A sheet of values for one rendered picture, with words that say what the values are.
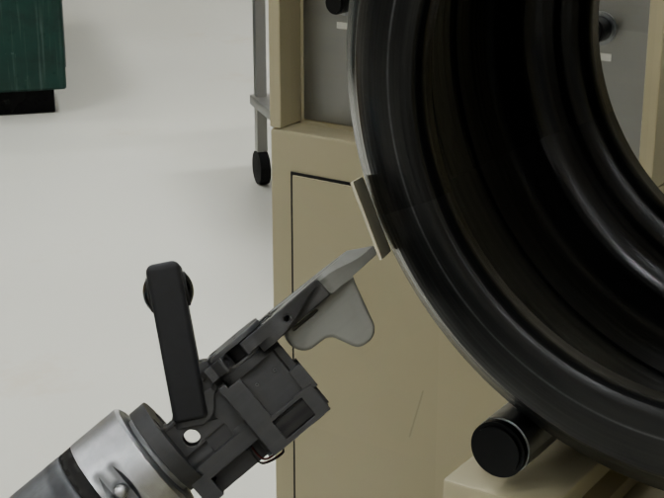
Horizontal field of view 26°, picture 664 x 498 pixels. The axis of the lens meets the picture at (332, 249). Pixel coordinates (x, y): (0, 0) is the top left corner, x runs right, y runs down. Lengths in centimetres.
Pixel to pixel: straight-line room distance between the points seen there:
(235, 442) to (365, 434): 100
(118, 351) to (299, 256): 161
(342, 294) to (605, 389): 20
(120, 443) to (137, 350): 254
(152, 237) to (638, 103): 278
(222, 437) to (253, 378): 5
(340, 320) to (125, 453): 18
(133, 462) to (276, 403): 11
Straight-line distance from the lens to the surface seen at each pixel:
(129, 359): 351
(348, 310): 103
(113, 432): 102
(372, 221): 105
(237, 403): 101
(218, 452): 103
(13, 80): 586
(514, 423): 107
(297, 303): 100
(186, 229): 442
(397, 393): 197
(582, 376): 98
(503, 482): 111
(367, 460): 204
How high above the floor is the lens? 139
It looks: 19 degrees down
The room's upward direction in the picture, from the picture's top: straight up
